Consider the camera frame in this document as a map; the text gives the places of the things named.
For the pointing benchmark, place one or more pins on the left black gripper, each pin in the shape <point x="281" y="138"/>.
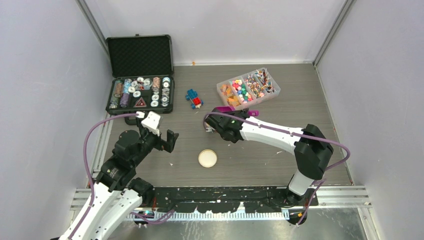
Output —
<point x="167" y="145"/>

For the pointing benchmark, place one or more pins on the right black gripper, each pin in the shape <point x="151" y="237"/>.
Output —
<point x="244" y="111"/>

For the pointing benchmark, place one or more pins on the magenta plastic scoop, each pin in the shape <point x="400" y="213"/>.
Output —
<point x="228" y="109"/>

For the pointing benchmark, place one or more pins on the gold jar lid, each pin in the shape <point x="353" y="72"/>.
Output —
<point x="207" y="158"/>

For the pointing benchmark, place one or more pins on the clear plastic jar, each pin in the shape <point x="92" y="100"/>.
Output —
<point x="209" y="128"/>

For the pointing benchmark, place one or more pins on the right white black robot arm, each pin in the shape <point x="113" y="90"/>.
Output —
<point x="308" y="145"/>

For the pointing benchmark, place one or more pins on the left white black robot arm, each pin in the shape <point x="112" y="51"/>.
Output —
<point x="116" y="190"/>

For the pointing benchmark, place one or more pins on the clear compartment candy box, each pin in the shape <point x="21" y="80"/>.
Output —
<point x="249" y="89"/>

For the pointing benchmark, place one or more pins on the blue red brick toy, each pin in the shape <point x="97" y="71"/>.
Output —
<point x="193" y="97"/>

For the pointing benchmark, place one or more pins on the black poker chip case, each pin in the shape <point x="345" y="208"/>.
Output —
<point x="146" y="57"/>

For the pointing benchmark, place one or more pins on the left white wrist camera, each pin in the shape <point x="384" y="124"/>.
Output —
<point x="150" y="121"/>

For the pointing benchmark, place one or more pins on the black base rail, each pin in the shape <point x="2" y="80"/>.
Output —
<point x="219" y="200"/>

